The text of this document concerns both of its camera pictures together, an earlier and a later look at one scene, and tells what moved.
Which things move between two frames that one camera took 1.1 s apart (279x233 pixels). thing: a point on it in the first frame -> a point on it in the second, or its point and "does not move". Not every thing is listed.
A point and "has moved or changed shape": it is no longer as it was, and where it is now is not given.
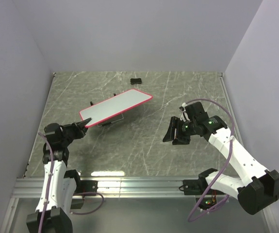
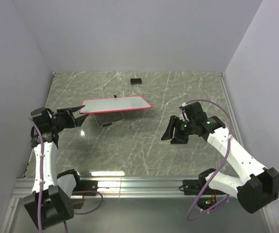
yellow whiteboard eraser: x=134 y=81 does not move
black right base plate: x=198 y=187 does not move
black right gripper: x=180 y=139 does not move
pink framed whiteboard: x=114 y=106 has moved or changed shape
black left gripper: x=79 y=131 -> x=67 y=113
